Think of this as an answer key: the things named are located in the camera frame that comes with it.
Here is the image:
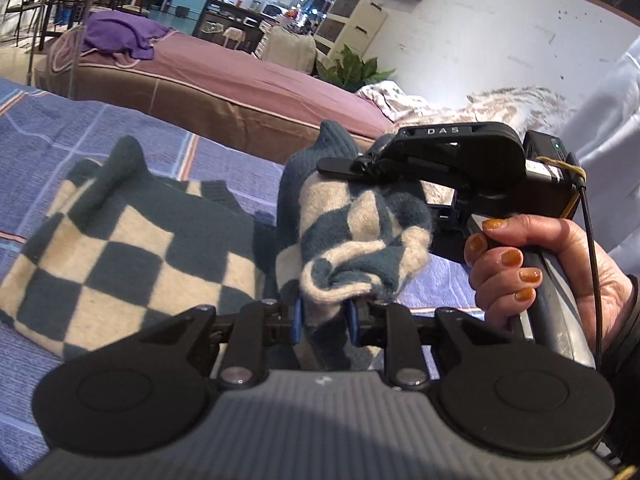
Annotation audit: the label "purple cloth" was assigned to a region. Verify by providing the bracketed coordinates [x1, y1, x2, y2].
[81, 10, 172, 61]

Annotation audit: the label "floral beige blanket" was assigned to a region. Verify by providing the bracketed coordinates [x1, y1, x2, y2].
[356, 80, 577, 136]

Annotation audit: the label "mauve brown mattress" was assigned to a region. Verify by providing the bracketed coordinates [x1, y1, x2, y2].
[35, 30, 393, 162]

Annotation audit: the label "low dark media console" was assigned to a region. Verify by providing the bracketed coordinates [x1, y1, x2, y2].
[192, 0, 268, 53]

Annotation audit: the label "cream drawer cabinet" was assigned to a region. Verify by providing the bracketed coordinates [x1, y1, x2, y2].
[314, 0, 388, 65]

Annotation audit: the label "blue plaid bed sheet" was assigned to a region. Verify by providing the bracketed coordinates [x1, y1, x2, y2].
[0, 77, 486, 476]

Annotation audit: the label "right hand orange nails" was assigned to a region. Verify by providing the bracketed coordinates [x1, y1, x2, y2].
[463, 212, 637, 356]

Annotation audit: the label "green potted plant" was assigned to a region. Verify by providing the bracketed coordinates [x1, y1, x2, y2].
[316, 46, 395, 93]

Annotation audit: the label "teal cream checkered sweater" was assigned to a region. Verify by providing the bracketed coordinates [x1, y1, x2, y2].
[1, 122, 432, 370]

